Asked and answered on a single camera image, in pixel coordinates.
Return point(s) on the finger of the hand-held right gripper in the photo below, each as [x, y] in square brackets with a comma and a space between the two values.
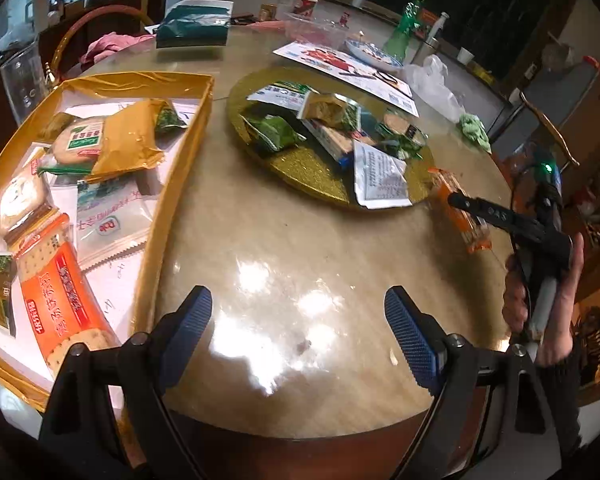
[500, 215]

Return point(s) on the clear plastic container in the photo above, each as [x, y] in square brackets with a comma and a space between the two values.
[315, 27]

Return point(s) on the white plastic bag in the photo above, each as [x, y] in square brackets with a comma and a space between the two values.
[437, 90]

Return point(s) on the white cup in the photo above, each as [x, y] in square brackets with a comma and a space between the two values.
[466, 56]

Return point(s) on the small red bottle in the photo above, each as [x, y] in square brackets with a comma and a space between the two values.
[344, 19]

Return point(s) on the person's right forearm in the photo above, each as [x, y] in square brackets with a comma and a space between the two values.
[560, 400]

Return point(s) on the white printed snack packet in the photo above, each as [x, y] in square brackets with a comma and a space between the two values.
[382, 175]

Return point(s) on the beige cracker packet brown label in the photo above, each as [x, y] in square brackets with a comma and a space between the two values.
[25, 205]

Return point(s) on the gold cardboard tray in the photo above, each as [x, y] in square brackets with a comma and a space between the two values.
[192, 125]

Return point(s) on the dark label cracker packet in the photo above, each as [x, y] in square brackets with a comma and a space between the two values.
[405, 127]

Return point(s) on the printed flyer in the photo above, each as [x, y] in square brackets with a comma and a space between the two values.
[330, 62]

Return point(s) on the orange cracker packet dark stripe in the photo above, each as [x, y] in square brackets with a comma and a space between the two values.
[467, 225]

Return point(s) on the dark green tissue pack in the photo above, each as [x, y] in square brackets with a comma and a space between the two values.
[192, 25]

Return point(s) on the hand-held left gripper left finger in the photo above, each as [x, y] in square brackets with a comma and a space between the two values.
[185, 340]

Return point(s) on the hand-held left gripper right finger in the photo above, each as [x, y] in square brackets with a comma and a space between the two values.
[412, 340]

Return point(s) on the white green snack packet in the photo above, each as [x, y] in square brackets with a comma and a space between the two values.
[280, 96]

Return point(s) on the gold wrapper snack packet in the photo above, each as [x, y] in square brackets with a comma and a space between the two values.
[130, 140]

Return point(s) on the blue white cracker packet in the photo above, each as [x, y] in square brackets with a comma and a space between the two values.
[332, 142]

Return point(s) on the red white jar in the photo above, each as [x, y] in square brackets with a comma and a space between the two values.
[305, 4]

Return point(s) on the person's right hand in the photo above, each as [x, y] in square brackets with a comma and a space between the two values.
[567, 305]

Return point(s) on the green plastic bottle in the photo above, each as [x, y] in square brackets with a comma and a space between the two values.
[402, 35]

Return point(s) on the large orange cracker packet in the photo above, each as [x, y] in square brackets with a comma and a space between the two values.
[65, 305]

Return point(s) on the white blue snack packet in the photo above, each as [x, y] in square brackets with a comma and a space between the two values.
[107, 225]

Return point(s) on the wooden chair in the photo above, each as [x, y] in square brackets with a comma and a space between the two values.
[550, 125]
[80, 22]

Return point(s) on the gold can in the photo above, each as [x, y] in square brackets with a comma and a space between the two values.
[268, 12]

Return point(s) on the pink cloth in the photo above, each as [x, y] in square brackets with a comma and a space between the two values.
[112, 46]

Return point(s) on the gold round turntable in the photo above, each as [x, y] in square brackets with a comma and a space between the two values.
[300, 180]

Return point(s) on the round cookie packet green label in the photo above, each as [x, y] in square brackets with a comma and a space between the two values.
[75, 145]

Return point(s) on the steel thermos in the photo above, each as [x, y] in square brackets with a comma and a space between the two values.
[425, 52]

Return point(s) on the blue patterned plate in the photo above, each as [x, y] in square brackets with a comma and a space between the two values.
[372, 55]

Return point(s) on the green cloth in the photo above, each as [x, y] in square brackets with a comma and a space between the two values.
[475, 132]

